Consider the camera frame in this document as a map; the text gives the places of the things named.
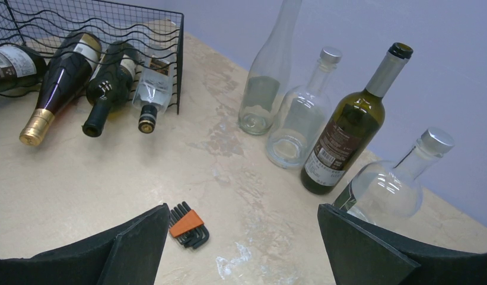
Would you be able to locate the clear round bottle silver cap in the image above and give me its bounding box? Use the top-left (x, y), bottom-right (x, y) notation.
top-left (266, 46), bottom-right (342, 169)

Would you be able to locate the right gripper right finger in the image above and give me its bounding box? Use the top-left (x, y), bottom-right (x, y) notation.
top-left (317, 204), bottom-right (487, 284)

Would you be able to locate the tall clear bottle no cap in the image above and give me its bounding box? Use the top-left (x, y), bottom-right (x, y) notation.
top-left (238, 0), bottom-right (302, 135)

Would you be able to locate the dark green bottle silver foil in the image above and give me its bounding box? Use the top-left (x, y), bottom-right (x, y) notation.
top-left (300, 42), bottom-right (413, 195)

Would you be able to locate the red wine bottle gold foil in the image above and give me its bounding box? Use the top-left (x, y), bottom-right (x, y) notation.
top-left (19, 30), bottom-right (102, 146)

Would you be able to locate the dark bottle grey foil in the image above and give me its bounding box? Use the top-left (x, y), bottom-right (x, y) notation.
top-left (0, 45), bottom-right (47, 93)

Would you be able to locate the dark bottle black cap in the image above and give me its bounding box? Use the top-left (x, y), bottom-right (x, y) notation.
top-left (82, 40), bottom-right (139, 137)

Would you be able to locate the clear flat bottle black cap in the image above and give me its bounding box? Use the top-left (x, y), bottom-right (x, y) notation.
top-left (132, 45), bottom-right (176, 134)

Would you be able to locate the black wire wine rack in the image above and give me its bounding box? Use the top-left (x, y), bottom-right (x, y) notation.
top-left (0, 1), bottom-right (184, 111)

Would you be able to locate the orange hex key set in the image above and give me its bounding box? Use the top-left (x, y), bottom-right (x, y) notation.
top-left (169, 201), bottom-right (210, 249)

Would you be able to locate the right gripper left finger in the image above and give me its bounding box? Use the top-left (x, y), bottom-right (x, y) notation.
top-left (0, 204), bottom-right (170, 284)

